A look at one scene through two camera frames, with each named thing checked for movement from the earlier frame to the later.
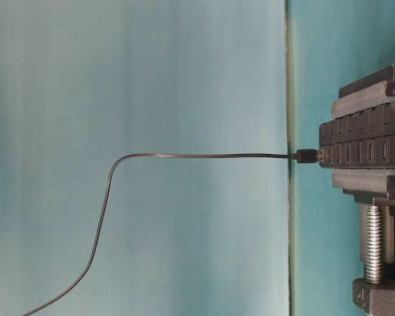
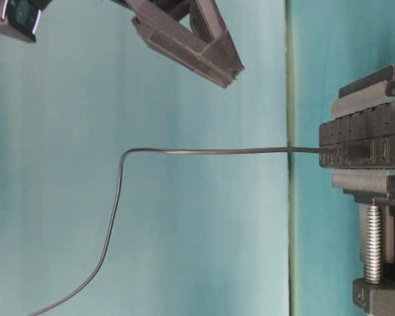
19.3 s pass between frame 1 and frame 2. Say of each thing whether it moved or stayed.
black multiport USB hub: stayed
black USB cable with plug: moved
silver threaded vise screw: stayed
